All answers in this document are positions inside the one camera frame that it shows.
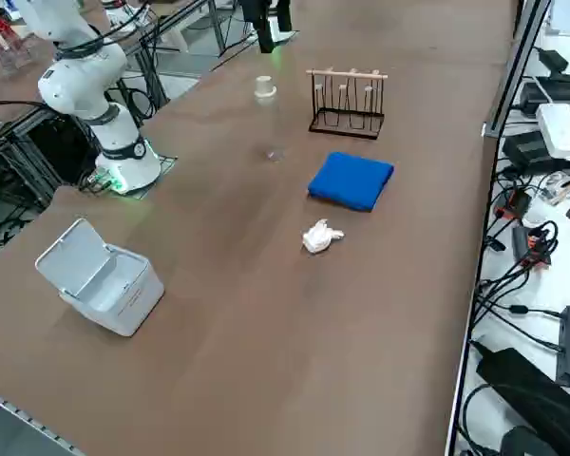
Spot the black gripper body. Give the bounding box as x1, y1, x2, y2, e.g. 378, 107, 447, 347
239, 0, 270, 25

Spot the white tissue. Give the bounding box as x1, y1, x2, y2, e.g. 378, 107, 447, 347
301, 218, 347, 255

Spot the silver trash bin with lid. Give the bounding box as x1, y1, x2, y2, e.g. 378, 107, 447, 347
34, 217, 166, 338

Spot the clear bottle with white cap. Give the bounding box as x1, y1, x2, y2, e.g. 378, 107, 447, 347
253, 75, 286, 163

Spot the folded blue cloth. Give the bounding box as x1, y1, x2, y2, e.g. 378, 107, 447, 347
306, 151, 395, 214

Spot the clear container with red parts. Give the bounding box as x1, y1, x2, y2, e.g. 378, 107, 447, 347
0, 9, 43, 81

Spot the black power adapter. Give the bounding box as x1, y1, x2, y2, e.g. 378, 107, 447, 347
502, 131, 555, 173

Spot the black flat device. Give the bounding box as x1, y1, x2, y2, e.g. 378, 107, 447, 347
520, 79, 570, 116

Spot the black and orange plug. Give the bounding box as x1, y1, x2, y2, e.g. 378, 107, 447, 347
511, 221, 561, 271
495, 188, 534, 220

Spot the white rectangular box device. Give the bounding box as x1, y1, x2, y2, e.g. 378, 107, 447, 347
535, 103, 570, 162

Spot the black chair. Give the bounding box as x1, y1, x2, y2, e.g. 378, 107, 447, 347
473, 347, 570, 456

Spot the black wire rack wooden bar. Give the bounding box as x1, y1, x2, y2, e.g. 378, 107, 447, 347
305, 66, 390, 141

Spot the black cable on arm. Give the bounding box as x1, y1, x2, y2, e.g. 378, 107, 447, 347
51, 18, 123, 61

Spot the aluminium profile post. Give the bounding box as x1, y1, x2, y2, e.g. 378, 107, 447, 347
483, 0, 553, 140

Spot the black metal frame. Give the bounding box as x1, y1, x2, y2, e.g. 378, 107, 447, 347
0, 100, 102, 211

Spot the aluminium table edge rail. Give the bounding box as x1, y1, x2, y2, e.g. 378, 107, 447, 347
0, 386, 86, 456

